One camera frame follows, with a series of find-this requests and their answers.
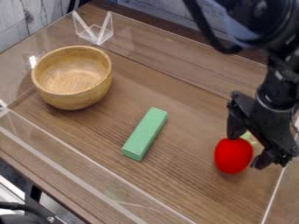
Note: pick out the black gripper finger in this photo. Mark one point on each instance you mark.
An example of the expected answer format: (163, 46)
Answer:
(235, 125)
(264, 159)

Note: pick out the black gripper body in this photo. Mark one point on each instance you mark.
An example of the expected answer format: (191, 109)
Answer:
(269, 126)

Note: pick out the red plush strawberry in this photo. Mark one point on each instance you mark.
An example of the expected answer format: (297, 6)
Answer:
(233, 154)

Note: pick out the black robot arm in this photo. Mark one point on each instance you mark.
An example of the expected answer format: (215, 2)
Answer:
(265, 24)

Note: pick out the green rectangular block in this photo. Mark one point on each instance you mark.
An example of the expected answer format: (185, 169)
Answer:
(144, 134)

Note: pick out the wooden bowl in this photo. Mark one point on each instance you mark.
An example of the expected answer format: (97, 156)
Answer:
(72, 76)

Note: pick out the clear acrylic corner stand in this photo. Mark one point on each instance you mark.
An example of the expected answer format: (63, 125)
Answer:
(96, 34)

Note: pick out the clear acrylic front barrier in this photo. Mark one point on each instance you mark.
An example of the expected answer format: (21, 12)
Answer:
(99, 196)

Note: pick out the black metal table frame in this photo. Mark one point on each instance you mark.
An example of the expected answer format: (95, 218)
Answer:
(20, 207)

